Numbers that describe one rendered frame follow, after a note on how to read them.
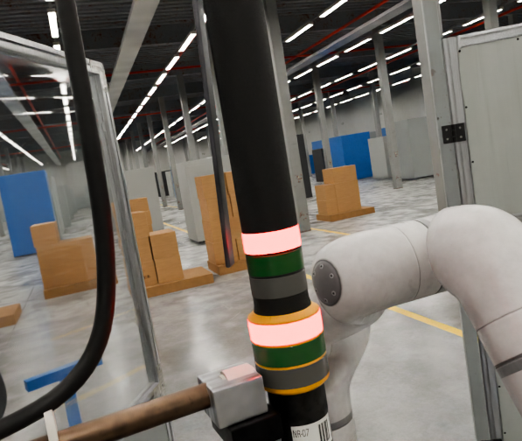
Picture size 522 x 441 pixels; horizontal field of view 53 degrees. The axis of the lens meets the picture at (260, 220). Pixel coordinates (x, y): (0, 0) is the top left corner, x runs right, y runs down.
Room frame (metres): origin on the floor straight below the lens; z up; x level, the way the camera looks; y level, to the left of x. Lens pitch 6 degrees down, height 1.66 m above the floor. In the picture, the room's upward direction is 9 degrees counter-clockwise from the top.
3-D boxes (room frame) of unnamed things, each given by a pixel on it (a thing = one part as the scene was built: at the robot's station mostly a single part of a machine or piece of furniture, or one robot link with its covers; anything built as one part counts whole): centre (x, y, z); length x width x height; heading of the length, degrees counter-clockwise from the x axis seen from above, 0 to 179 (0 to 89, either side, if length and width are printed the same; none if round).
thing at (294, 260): (0.31, 0.00, 1.60); 0.03 x 0.03 x 0.01
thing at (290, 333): (0.31, 0.00, 1.57); 0.04 x 0.04 x 0.01
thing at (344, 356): (1.00, -0.09, 1.27); 0.19 x 0.12 x 0.24; 109
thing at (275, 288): (0.31, 0.00, 1.59); 0.03 x 0.03 x 0.01
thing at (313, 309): (0.31, 0.00, 1.55); 0.04 x 0.04 x 0.05
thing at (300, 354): (0.31, 0.00, 1.55); 0.04 x 0.04 x 0.01
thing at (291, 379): (0.31, 0.00, 1.54); 0.04 x 0.04 x 0.01
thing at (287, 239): (0.31, 0.00, 1.62); 0.03 x 0.03 x 0.01
